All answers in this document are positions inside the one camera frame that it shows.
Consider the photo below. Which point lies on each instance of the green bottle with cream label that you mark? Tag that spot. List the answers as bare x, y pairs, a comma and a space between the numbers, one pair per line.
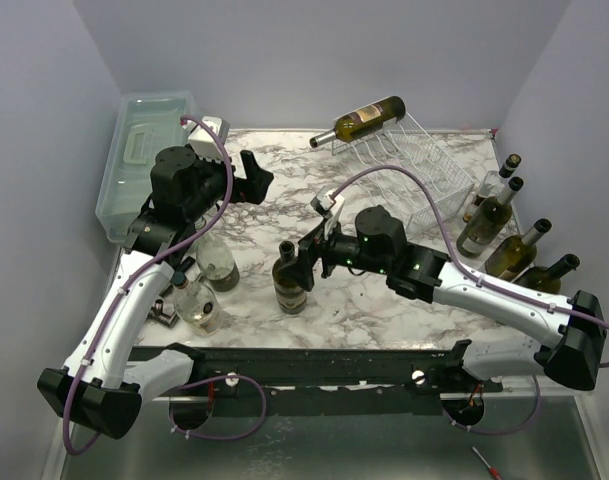
490, 218

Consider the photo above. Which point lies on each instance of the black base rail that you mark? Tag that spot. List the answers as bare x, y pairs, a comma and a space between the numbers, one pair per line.
324, 382

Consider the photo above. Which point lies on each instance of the clear corked liquor bottle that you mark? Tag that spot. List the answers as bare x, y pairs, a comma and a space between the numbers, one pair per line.
196, 304

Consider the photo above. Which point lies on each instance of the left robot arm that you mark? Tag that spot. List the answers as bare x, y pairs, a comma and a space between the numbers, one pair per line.
95, 388

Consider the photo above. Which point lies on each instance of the small black metal stand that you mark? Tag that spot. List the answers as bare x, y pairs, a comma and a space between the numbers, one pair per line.
162, 311

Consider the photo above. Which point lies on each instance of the clear bottle black cap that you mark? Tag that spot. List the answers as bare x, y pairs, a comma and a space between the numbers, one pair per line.
492, 184

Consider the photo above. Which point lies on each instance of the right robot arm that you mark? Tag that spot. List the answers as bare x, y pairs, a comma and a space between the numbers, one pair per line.
560, 342

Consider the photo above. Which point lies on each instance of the clear plastic storage bin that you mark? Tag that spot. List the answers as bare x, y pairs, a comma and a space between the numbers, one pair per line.
146, 124

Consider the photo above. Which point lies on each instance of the tall clear glass bottle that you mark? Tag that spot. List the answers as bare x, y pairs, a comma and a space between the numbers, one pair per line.
216, 262

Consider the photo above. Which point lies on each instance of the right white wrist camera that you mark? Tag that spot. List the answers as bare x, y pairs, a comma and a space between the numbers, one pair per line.
329, 207

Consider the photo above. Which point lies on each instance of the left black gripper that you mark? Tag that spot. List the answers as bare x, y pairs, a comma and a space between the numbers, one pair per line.
252, 189

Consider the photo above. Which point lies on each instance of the green bottle silver foil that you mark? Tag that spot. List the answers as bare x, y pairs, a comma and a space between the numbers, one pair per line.
516, 252

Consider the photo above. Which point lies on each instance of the red handled screwdriver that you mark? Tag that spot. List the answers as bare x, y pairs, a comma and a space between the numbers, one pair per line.
492, 471

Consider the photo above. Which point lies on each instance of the wine bottle on rack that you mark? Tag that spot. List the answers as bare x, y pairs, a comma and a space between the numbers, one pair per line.
362, 121

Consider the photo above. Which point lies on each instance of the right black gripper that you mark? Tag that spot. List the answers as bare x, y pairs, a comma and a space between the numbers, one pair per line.
309, 258

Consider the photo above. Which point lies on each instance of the white wire wine rack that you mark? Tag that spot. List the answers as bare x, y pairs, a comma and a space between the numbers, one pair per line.
415, 164

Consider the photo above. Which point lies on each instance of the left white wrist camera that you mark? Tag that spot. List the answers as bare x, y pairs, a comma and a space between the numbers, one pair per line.
200, 138

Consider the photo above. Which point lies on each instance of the dark green front bottle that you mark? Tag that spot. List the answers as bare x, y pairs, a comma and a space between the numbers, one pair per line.
548, 280

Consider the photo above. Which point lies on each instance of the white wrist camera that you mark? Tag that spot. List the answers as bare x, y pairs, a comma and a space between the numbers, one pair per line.
200, 138
329, 207

